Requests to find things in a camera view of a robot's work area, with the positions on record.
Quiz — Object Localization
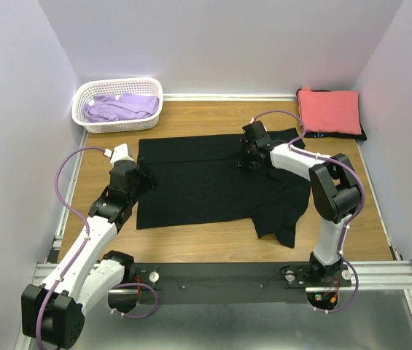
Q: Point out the black t shirt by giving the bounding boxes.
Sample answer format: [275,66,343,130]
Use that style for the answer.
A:
[295,88,368,142]
[136,134,311,248]

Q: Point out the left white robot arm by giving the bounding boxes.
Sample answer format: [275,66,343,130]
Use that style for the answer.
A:
[20,157,157,349]

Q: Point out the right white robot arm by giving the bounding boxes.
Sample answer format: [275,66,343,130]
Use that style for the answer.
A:
[239,121,365,286]

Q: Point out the folded black t shirt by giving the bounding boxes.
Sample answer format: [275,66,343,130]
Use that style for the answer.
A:
[295,88,368,142]

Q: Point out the white plastic laundry basket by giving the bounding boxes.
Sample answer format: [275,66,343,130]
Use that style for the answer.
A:
[71,77,163,133]

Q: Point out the folded red t shirt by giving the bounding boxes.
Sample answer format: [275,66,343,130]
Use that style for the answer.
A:
[297,86,362,136]

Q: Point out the purple t shirt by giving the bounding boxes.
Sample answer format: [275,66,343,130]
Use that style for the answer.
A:
[82,93,160,123]

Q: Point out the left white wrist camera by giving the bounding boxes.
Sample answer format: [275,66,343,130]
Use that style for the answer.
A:
[110,144,133,165]

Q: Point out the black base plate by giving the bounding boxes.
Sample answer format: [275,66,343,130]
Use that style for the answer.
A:
[106,261,363,314]

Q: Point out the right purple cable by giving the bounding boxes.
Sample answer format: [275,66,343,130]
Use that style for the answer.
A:
[251,110,366,263]

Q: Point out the aluminium frame rail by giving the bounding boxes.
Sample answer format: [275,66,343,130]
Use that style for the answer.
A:
[351,260,412,291]

